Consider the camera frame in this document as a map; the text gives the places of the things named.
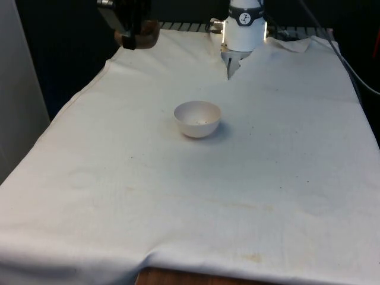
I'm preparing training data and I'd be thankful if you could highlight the white bowl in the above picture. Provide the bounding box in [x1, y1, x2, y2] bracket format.
[173, 100, 223, 139]

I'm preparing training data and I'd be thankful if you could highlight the brown cup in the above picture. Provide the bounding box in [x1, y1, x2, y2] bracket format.
[113, 18, 162, 50]

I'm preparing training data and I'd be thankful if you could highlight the pale grey locker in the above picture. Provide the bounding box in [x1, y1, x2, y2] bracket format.
[0, 0, 52, 185]

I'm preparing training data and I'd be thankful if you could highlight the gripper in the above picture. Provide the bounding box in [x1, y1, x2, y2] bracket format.
[96, 0, 153, 50]

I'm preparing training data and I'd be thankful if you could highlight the black cable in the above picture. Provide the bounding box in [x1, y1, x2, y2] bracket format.
[297, 0, 365, 105]

